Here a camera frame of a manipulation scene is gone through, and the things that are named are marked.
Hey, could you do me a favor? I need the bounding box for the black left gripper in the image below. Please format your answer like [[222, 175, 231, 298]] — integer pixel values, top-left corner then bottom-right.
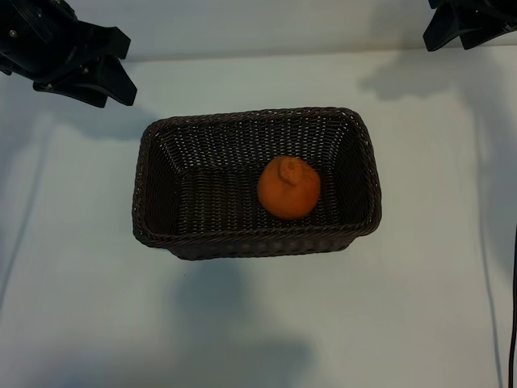
[[0, 0, 138, 109]]

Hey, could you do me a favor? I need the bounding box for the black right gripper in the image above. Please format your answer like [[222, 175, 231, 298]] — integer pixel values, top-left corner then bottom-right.
[[422, 0, 517, 53]]

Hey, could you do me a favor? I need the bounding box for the dark brown woven wicker basket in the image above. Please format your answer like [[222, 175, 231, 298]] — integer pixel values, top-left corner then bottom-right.
[[131, 106, 383, 262]]

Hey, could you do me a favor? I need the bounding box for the orange with knobbed top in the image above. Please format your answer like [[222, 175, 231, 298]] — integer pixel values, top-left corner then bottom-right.
[[257, 156, 322, 221]]

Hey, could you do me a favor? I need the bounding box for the thin black cable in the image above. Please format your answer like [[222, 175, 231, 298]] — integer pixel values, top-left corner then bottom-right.
[[507, 224, 517, 388]]

